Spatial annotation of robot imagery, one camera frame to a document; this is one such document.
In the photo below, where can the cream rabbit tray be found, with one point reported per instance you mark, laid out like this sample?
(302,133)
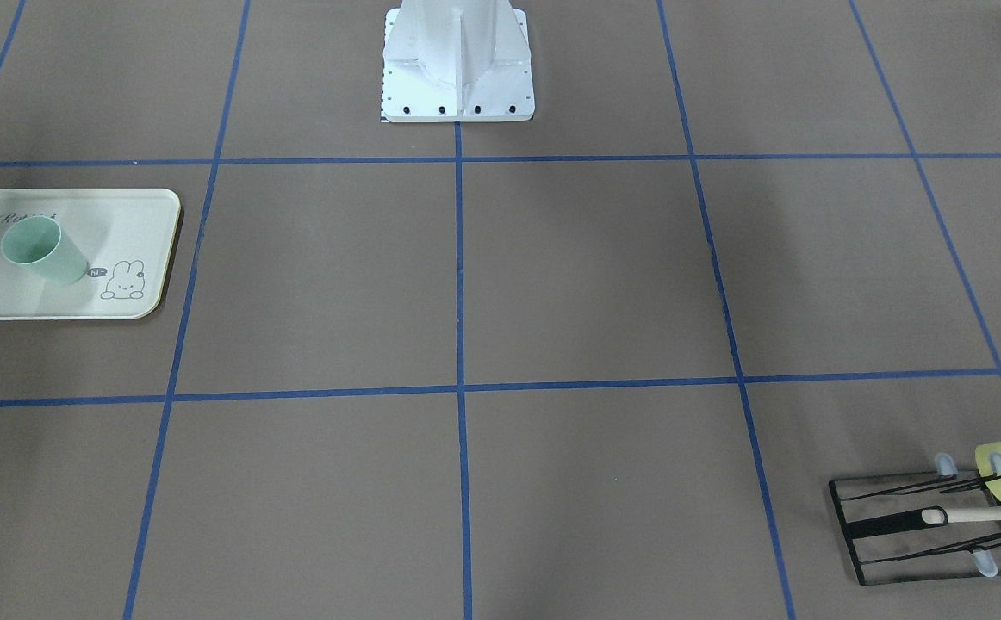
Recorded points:
(85,254)

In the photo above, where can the green cup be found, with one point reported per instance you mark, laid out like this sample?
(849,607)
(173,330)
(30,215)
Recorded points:
(40,246)

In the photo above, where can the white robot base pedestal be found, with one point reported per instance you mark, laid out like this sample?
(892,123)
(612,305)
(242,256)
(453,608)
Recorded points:
(456,62)

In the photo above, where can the black wire cup rack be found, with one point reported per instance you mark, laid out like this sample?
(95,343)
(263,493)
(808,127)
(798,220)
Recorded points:
(941,524)

